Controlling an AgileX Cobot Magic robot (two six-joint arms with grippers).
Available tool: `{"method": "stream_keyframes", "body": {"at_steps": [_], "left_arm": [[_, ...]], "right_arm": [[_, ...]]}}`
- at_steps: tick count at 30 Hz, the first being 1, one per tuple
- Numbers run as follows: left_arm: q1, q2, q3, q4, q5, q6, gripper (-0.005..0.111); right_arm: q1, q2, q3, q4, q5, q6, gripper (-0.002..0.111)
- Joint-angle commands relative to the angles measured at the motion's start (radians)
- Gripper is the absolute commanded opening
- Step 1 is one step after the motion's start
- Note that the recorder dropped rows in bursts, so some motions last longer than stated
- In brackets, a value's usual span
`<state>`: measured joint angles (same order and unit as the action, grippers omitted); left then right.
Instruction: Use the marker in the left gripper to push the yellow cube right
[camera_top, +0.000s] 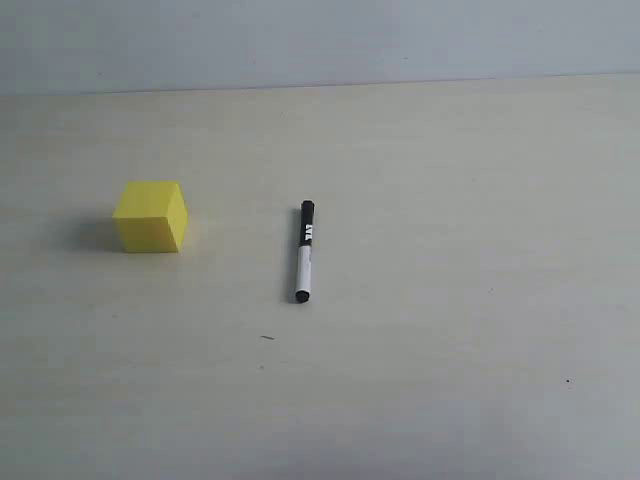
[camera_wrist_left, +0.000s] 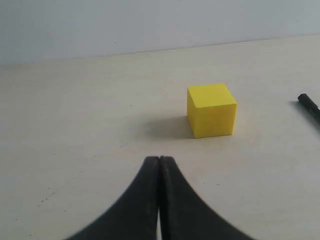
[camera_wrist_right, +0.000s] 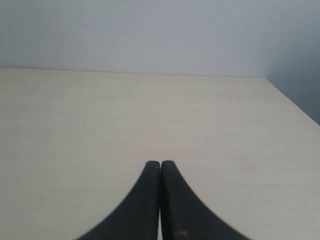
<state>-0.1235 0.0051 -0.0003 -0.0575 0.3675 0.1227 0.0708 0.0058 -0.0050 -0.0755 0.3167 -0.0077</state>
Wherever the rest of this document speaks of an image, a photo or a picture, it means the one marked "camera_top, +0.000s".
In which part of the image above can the black and white marker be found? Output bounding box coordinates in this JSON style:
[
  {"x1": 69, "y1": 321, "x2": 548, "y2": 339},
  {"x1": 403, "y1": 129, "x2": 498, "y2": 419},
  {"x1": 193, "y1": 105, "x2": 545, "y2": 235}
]
[{"x1": 295, "y1": 200, "x2": 315, "y2": 303}]

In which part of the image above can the yellow cube block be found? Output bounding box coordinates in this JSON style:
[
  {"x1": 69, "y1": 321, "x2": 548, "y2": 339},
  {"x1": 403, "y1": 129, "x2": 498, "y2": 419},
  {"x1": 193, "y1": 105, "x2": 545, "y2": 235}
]
[{"x1": 112, "y1": 181, "x2": 188, "y2": 253}]

